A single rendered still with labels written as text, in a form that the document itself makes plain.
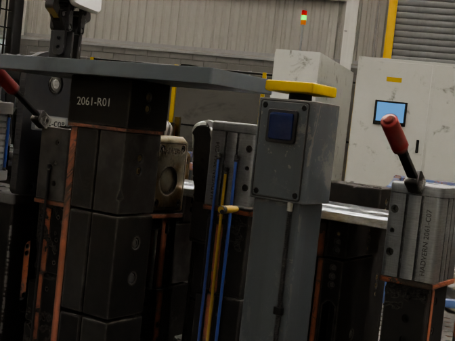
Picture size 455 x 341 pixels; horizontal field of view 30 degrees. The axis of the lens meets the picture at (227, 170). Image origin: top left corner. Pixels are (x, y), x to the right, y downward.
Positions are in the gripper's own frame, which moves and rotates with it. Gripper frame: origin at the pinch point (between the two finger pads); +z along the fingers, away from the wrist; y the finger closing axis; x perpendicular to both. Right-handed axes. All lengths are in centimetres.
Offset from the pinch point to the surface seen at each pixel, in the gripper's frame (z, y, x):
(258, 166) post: 12.4, -15.4, -31.9
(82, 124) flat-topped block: 10.1, -7.8, -7.1
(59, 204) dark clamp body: 22.7, 9.5, 3.0
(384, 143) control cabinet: 10, 814, 11
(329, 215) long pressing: 19.4, 11.9, -36.9
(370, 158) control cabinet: 27, 814, 24
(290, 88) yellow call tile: 3.6, -15.9, -34.5
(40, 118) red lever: 10.2, 9.0, 7.2
